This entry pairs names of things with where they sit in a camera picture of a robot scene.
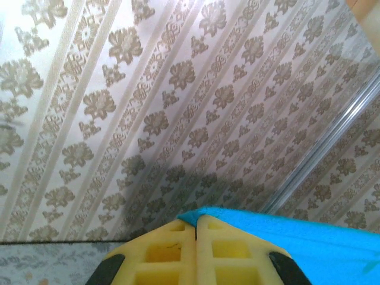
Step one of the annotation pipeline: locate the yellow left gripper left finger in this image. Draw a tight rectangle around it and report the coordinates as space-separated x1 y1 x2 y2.
85 219 197 285

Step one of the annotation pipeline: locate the aluminium frame post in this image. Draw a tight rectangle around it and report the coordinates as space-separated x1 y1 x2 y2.
261 68 380 214

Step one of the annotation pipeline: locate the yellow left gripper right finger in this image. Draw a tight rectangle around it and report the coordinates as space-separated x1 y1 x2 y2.
194 215 312 285

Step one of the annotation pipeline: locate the teal t-shirt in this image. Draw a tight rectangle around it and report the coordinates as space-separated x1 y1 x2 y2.
177 207 380 285

